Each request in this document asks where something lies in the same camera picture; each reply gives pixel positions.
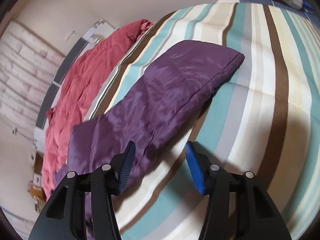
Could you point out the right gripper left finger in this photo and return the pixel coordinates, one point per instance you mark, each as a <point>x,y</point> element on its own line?
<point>63,216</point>

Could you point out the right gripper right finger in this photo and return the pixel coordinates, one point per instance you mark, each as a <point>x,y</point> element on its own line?
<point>238,207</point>

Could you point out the purple down jacket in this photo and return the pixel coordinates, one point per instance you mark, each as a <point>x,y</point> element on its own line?
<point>155,108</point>

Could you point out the striped bed sheet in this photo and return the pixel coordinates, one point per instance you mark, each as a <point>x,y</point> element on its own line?
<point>265,119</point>

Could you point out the red quilted comforter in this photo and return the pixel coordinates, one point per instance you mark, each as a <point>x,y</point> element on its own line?
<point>81,85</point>

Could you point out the white grey headboard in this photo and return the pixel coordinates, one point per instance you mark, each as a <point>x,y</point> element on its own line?
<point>99,31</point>

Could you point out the wall socket strip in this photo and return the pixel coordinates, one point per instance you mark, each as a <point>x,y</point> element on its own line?
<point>68,35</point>

